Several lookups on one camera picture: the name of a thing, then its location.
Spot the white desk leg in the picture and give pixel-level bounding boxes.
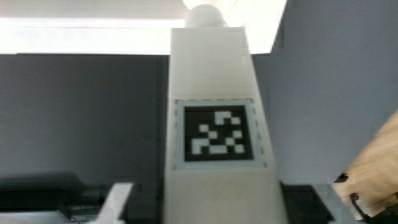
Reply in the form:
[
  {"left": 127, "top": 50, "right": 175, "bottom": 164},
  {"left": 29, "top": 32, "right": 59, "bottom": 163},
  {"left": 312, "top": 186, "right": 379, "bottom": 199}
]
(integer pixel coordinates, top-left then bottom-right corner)
[{"left": 164, "top": 0, "right": 290, "bottom": 224}]

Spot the black laptop keyboard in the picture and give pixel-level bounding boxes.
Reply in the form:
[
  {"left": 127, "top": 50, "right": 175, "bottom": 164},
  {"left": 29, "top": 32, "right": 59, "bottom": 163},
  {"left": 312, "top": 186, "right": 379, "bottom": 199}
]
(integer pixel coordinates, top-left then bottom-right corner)
[{"left": 0, "top": 172, "right": 107, "bottom": 224}]

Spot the white U-shaped fence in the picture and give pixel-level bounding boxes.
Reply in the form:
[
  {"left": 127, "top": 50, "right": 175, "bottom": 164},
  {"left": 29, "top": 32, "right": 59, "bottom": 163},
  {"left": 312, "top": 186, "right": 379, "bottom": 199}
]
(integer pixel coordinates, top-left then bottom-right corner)
[{"left": 0, "top": 0, "right": 288, "bottom": 55}]

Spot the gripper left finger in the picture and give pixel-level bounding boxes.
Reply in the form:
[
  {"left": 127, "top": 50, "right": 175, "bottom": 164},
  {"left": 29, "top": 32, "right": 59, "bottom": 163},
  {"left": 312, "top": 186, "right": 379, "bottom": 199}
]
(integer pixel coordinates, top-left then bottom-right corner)
[{"left": 95, "top": 182, "right": 162, "bottom": 224}]

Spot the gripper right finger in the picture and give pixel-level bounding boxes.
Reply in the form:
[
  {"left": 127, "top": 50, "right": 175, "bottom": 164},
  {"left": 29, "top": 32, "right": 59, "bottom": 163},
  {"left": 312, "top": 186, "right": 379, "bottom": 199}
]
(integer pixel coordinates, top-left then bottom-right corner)
[{"left": 281, "top": 183, "right": 363, "bottom": 224}]

